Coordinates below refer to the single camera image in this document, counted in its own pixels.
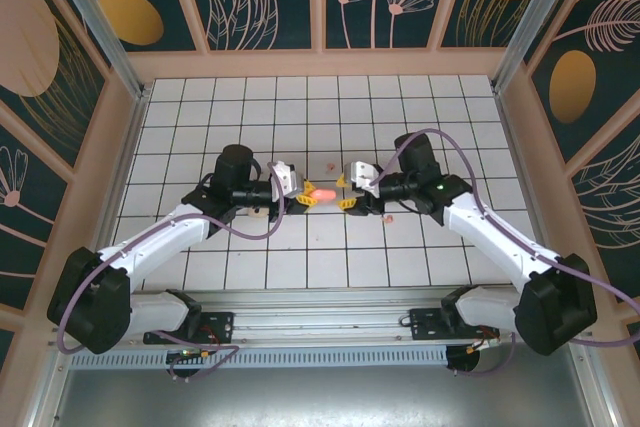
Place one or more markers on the cream earbud charging case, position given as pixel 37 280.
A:
pixel 324 195

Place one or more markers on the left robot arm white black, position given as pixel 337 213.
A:
pixel 150 242

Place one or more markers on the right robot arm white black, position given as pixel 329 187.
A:
pixel 500 242

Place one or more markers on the small green circuit board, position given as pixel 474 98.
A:
pixel 187 354

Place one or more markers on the grey metal sheet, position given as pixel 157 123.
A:
pixel 320 397

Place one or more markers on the aluminium mounting rail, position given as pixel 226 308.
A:
pixel 320 317

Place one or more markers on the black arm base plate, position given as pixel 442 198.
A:
pixel 425 324
pixel 220 322

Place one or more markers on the aluminium frame post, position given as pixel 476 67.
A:
pixel 93 12
pixel 534 12

